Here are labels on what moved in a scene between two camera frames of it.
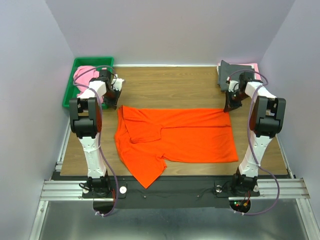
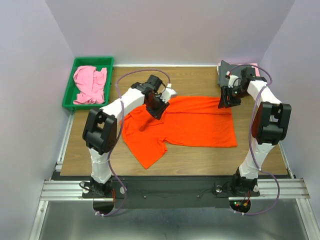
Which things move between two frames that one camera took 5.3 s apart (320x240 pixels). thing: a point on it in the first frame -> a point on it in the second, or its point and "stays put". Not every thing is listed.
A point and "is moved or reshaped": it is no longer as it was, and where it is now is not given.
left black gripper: [112, 104] -> [158, 113]
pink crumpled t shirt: [82, 76] stays put
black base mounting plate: [171, 192] stays put
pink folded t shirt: [255, 66] stays put
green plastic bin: [71, 91] stays put
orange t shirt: [146, 136] is moved or reshaped
